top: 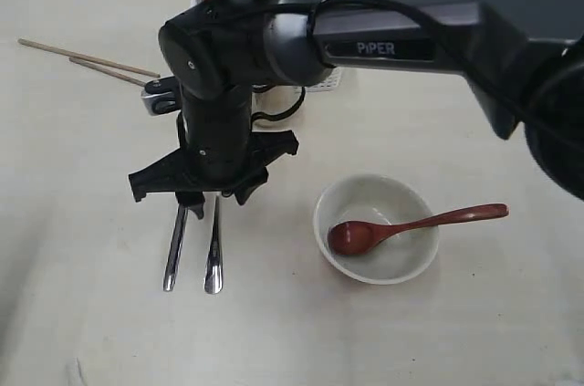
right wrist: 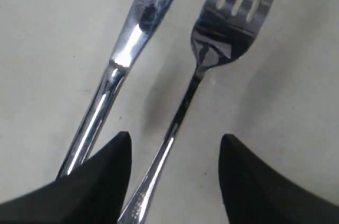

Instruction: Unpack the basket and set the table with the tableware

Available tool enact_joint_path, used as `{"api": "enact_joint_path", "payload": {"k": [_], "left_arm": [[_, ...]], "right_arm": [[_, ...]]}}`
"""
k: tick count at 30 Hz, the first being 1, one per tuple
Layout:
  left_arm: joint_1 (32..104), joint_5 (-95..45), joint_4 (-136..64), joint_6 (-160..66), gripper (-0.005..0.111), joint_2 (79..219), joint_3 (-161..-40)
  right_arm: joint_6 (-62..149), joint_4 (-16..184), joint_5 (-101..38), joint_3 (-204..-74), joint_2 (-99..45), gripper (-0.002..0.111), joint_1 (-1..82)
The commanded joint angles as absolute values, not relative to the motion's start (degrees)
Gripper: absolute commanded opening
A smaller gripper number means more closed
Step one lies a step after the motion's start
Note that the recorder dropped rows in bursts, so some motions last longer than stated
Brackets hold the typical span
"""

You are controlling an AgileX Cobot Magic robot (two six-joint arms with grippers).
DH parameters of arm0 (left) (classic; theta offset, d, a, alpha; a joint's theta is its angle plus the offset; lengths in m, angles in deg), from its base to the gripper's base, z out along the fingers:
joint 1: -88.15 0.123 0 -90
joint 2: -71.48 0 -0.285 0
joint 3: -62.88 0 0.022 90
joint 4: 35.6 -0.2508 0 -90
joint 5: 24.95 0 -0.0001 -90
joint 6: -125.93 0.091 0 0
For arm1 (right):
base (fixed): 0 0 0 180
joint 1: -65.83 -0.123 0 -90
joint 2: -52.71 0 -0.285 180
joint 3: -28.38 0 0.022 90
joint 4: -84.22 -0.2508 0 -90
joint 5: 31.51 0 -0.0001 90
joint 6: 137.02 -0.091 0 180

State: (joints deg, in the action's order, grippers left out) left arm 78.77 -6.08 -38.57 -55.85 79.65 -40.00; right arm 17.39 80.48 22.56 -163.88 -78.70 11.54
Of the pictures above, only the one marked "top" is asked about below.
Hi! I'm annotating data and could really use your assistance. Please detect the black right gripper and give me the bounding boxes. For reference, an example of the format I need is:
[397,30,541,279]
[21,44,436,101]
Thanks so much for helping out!
[128,129,299,204]

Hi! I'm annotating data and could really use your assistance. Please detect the steel cup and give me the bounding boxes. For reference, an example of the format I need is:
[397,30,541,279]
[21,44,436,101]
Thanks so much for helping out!
[252,87,299,129]

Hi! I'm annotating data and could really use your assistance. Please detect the steel table knife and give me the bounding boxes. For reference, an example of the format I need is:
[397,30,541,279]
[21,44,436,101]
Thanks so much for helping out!
[162,204,188,292]

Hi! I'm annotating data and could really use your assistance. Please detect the steel fork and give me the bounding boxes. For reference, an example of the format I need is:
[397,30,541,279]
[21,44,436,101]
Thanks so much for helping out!
[203,194,224,295]

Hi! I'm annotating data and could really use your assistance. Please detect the white perforated plastic basket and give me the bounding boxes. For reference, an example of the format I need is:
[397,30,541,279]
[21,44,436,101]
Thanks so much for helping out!
[190,0,342,92]

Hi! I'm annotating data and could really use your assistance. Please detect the wooden chopstick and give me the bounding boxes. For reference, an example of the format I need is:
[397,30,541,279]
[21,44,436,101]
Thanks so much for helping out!
[68,57,146,87]
[17,38,161,78]

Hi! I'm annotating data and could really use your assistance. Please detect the brown wooden spoon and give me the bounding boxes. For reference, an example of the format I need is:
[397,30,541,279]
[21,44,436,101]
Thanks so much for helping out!
[327,203,509,256]

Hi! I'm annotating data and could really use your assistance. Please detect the grey ceramic bowl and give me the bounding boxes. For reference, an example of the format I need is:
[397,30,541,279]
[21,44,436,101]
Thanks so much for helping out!
[313,173,439,285]

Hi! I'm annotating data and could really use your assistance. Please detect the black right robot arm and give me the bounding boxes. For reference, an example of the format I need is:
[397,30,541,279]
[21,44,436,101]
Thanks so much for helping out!
[129,0,583,205]

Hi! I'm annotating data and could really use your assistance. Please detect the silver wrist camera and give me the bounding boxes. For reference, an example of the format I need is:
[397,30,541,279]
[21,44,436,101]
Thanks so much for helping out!
[141,77,181,116]

